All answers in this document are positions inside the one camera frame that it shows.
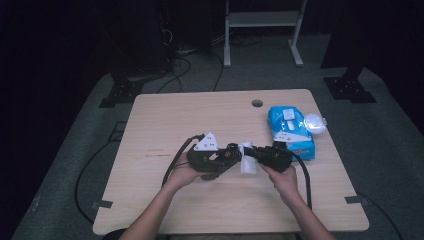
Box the black floor cable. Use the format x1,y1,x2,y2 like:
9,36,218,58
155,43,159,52
75,121,128,224
355,190,405,240

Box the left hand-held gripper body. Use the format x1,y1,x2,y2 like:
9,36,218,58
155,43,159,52
185,131,228,182

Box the person's right hand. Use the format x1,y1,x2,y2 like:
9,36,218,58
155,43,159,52
259,163,302,205

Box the tangled black floor cables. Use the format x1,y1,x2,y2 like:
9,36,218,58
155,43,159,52
155,28,225,94

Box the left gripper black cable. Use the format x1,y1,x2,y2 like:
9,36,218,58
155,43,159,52
161,133,206,188

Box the blue wet wipe pack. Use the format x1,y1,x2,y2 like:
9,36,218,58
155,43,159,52
267,105,328,162

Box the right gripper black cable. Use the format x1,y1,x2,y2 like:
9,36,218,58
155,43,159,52
289,150,313,211

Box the white wet wipe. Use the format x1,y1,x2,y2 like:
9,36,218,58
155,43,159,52
238,141,259,175

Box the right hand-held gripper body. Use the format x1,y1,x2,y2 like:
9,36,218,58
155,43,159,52
260,130,313,174

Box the person's left hand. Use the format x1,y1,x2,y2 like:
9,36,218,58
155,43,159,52
162,152,208,192

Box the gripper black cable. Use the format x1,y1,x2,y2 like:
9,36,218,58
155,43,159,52
289,150,313,211
161,133,206,188

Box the black stand base plate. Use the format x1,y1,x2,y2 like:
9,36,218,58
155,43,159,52
323,65,378,104
98,79,145,109

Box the white metal stand frame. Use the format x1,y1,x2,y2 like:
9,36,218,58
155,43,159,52
223,0,308,68

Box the grey tape strip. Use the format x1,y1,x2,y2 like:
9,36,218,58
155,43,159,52
91,199,114,210
344,195,370,205

